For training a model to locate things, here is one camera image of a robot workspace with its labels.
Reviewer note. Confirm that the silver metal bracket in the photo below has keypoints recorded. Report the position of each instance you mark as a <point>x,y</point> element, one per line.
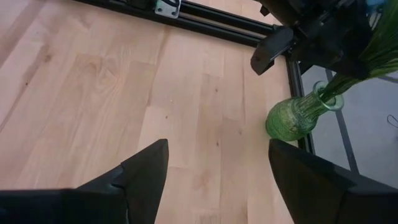
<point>166,11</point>

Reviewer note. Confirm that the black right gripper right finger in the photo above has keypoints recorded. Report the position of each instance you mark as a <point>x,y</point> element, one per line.
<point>311,193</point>

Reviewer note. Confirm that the green glass vase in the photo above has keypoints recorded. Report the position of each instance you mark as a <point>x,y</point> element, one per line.
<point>289,119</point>

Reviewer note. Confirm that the blue artificial flower bunch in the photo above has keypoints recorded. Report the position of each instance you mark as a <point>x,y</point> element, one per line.
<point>385,37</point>
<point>311,105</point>

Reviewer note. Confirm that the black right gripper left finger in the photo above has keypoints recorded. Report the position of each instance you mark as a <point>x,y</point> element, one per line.
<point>136,186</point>

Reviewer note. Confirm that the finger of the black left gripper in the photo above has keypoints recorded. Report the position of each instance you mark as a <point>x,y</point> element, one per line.
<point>354,62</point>
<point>270,51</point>

